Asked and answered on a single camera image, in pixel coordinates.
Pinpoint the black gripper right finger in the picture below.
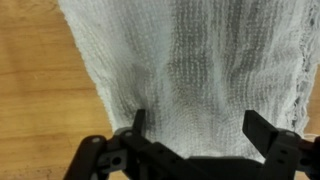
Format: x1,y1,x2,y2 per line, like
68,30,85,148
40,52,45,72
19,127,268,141
242,110,320,180

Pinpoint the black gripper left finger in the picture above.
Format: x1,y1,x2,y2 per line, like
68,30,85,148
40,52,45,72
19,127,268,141
63,109,214,180

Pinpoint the white terry cloth towel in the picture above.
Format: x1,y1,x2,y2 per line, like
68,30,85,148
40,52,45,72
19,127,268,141
57,0,320,162

